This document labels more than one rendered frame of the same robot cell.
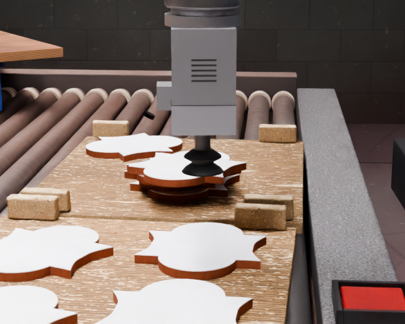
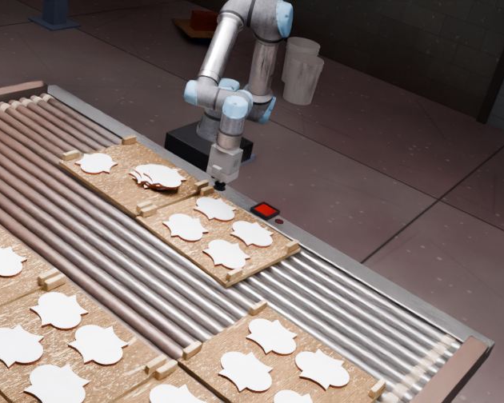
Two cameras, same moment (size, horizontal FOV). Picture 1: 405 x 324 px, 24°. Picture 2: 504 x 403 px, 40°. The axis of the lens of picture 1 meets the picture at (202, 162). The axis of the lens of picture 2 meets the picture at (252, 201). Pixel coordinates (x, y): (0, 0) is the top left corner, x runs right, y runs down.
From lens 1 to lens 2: 1.93 m
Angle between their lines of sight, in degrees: 58
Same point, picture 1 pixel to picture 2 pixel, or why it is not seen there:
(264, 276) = (240, 213)
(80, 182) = (121, 191)
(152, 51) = not seen: outside the picture
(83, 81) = not seen: outside the picture
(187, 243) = (212, 209)
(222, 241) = (217, 205)
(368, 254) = (232, 192)
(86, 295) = (222, 237)
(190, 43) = (234, 157)
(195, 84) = (233, 167)
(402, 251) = not seen: outside the picture
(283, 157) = (147, 153)
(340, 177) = (168, 156)
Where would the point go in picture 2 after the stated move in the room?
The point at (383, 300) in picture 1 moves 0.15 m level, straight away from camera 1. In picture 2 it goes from (267, 209) to (239, 189)
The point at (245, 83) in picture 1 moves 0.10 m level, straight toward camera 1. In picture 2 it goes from (26, 93) to (41, 101)
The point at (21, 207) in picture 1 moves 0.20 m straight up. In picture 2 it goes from (147, 213) to (155, 158)
